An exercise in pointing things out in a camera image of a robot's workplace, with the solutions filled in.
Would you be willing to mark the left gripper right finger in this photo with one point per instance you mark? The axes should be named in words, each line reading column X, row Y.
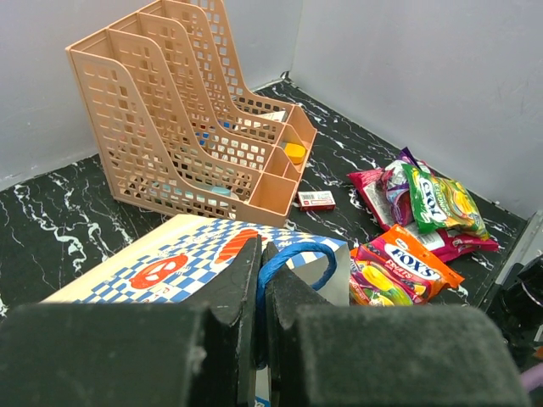
column 319, row 354

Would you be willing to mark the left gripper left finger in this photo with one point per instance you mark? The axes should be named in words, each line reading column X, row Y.
column 199, row 352

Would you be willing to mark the blue checkered paper bag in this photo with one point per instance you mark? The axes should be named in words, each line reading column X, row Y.
column 177, row 259

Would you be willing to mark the orange pink fruit snack packet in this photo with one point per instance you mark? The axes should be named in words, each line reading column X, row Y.
column 395, row 269

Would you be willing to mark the purple snack packet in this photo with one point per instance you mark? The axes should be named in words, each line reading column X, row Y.
column 393, row 182

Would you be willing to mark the green yellow snack packet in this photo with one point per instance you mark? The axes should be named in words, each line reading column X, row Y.
column 441, row 203

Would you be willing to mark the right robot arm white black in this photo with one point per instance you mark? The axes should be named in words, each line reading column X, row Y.
column 516, row 309

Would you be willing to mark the small red white box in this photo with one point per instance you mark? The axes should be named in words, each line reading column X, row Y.
column 316, row 200

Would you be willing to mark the yellow item in organizer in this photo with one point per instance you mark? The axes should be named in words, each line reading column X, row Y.
column 295, row 152

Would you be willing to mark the orange plastic file organizer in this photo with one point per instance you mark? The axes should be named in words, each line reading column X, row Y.
column 174, row 120

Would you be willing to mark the white packet in organizer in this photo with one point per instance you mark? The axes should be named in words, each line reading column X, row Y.
column 275, row 116

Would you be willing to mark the aluminium frame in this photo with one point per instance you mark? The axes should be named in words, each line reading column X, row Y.
column 527, row 247

